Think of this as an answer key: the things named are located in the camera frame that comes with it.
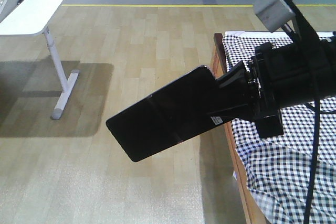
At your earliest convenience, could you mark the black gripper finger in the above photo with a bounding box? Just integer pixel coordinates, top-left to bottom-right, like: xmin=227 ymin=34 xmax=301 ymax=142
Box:
xmin=207 ymin=101 xmax=254 ymax=122
xmin=216 ymin=61 xmax=248 ymax=95

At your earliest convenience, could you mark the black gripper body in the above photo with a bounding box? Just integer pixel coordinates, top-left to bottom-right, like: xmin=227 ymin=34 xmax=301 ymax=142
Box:
xmin=248 ymin=42 xmax=314 ymax=138

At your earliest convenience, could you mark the black smartphone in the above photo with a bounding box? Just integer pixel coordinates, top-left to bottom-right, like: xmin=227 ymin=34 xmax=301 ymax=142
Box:
xmin=106 ymin=65 xmax=224 ymax=162

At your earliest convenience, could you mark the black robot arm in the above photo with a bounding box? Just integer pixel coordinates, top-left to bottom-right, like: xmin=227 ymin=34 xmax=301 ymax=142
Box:
xmin=208 ymin=36 xmax=335 ymax=138

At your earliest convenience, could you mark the checkered bed sheet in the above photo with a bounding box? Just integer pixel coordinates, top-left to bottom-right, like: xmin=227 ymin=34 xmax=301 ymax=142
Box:
xmin=222 ymin=30 xmax=336 ymax=224

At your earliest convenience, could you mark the white side table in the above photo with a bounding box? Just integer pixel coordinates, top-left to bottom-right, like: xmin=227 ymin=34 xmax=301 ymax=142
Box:
xmin=1 ymin=0 xmax=80 ymax=120

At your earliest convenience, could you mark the wooden bed frame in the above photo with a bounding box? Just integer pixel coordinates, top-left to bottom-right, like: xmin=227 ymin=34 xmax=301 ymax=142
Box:
xmin=211 ymin=33 xmax=269 ymax=223

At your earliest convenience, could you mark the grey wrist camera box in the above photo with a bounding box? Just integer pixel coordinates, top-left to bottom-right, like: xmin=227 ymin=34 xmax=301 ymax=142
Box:
xmin=253 ymin=0 xmax=295 ymax=33

